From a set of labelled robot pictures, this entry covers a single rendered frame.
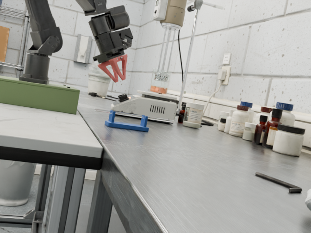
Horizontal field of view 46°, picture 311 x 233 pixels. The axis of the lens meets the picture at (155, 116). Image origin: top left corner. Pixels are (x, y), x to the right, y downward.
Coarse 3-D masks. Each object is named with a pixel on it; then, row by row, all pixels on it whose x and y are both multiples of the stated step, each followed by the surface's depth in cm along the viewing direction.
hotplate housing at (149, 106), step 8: (136, 96) 118; (144, 96) 118; (152, 96) 117; (112, 104) 123; (120, 104) 114; (128, 104) 114; (136, 104) 115; (144, 104) 115; (152, 104) 115; (160, 104) 116; (168, 104) 116; (176, 104) 117; (128, 112) 114; (136, 112) 115; (144, 112) 115; (152, 112) 116; (160, 112) 116; (168, 112) 116; (152, 120) 116
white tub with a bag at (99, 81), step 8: (96, 64) 216; (96, 72) 217; (104, 72) 216; (88, 80) 219; (96, 80) 215; (104, 80) 216; (88, 88) 218; (96, 88) 215; (104, 88) 217; (104, 96) 219
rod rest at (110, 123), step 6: (114, 114) 83; (108, 120) 85; (144, 120) 86; (108, 126) 83; (114, 126) 83; (120, 126) 84; (126, 126) 84; (132, 126) 85; (138, 126) 85; (144, 126) 86
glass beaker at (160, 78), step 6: (156, 72) 119; (162, 72) 118; (168, 72) 119; (156, 78) 119; (162, 78) 119; (168, 78) 120; (150, 84) 121; (156, 84) 119; (162, 84) 119; (168, 84) 121; (150, 90) 120; (156, 90) 119; (162, 90) 119
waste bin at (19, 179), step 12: (0, 168) 256; (12, 168) 256; (24, 168) 260; (0, 180) 257; (12, 180) 258; (24, 180) 263; (0, 192) 258; (12, 192) 260; (24, 192) 266; (0, 204) 260; (12, 204) 262
